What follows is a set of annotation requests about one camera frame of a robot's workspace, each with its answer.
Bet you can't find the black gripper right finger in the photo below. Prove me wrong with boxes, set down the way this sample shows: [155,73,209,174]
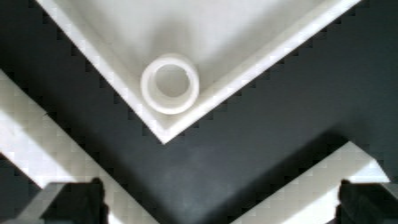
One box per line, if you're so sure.
[336,180,398,224]

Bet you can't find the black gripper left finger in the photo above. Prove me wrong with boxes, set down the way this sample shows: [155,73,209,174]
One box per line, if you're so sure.
[17,177,111,224]

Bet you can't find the white square tabletop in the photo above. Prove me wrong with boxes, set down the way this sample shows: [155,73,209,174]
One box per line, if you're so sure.
[36,0,361,142]

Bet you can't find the white U-shaped obstacle wall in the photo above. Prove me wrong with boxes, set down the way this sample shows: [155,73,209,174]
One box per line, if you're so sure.
[0,70,390,224]

